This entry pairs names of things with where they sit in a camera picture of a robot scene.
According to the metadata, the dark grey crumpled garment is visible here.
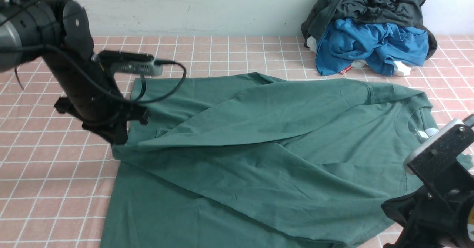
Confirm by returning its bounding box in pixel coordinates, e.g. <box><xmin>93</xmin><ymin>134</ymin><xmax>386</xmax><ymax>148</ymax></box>
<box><xmin>301</xmin><ymin>0</ymin><xmax>437</xmax><ymax>59</ymax></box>

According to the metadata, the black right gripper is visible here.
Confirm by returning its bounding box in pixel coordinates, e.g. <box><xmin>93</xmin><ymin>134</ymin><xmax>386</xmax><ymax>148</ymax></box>
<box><xmin>381</xmin><ymin>167</ymin><xmax>473</xmax><ymax>248</ymax></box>

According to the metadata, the pink checkered tablecloth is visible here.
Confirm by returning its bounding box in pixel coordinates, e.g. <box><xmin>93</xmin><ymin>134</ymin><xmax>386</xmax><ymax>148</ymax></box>
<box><xmin>0</xmin><ymin>36</ymin><xmax>474</xmax><ymax>248</ymax></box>

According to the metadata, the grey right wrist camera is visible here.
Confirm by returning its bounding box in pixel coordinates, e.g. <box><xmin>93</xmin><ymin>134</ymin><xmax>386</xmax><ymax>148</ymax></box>
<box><xmin>404</xmin><ymin>114</ymin><xmax>474</xmax><ymax>184</ymax></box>

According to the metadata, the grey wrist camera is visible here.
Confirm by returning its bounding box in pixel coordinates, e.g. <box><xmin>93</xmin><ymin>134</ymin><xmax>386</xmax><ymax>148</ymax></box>
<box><xmin>92</xmin><ymin>50</ymin><xmax>163</xmax><ymax>77</ymax></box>
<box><xmin>404</xmin><ymin>114</ymin><xmax>474</xmax><ymax>184</ymax></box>

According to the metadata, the blue crumpled garment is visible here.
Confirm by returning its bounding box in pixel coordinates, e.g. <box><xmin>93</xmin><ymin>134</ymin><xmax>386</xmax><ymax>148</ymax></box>
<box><xmin>315</xmin><ymin>17</ymin><xmax>428</xmax><ymax>76</ymax></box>

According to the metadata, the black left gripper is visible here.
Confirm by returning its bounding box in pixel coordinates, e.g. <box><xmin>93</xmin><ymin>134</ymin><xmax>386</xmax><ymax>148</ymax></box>
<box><xmin>42</xmin><ymin>48</ymin><xmax>150</xmax><ymax>145</ymax></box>

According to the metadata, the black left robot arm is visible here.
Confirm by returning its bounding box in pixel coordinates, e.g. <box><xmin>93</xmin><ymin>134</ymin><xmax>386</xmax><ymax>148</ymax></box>
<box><xmin>0</xmin><ymin>0</ymin><xmax>154</xmax><ymax>145</ymax></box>

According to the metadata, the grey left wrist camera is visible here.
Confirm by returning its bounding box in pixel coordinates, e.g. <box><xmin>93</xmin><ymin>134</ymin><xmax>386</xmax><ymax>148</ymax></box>
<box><xmin>92</xmin><ymin>50</ymin><xmax>163</xmax><ymax>77</ymax></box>

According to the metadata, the green long sleeve shirt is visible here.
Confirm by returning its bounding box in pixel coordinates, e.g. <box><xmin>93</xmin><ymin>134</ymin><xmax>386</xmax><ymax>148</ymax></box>
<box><xmin>100</xmin><ymin>73</ymin><xmax>437</xmax><ymax>248</ymax></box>

